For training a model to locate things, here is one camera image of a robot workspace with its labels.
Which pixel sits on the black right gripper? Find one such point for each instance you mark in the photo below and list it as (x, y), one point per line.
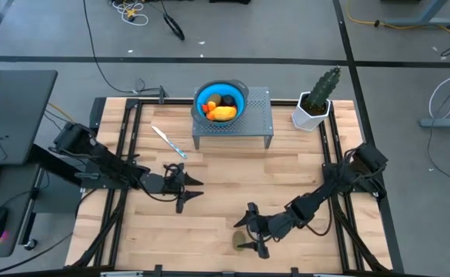
(274, 227)

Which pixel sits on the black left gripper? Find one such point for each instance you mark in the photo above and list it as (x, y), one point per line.
(159, 184)

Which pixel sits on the olive green kiwi fruit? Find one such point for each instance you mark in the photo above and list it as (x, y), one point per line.
(238, 239)

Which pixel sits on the yellow toy fruit green stem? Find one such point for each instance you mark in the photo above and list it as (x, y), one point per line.
(224, 113)

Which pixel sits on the orange pear toy fruit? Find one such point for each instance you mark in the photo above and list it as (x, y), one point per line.
(210, 107)

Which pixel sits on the olive brown oval fruit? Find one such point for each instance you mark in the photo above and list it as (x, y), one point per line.
(214, 99)

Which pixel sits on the teal bowl with grey rim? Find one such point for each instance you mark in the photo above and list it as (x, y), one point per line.
(201, 96)

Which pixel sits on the dark avocado toy fruit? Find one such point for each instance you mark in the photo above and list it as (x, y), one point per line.
(229, 101)

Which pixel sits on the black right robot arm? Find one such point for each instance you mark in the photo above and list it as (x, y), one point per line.
(324, 192)

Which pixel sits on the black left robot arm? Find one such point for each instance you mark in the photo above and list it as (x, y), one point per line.
(101, 157)

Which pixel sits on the grey perforated metal shelf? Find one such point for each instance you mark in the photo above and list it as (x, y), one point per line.
(255, 115)

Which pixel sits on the white hexagonal plant pot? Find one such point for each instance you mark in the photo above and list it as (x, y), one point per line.
(305, 121)

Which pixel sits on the green cactus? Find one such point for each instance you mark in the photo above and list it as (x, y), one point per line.
(324, 86)

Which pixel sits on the grey desk top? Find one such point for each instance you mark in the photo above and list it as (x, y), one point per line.
(17, 231)

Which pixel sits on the black desk panel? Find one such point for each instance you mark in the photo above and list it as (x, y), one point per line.
(17, 115)

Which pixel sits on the grey desk foot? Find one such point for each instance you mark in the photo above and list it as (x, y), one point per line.
(420, 19)
(444, 122)

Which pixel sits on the black aluminium table frame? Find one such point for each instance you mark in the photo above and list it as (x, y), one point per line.
(130, 131)

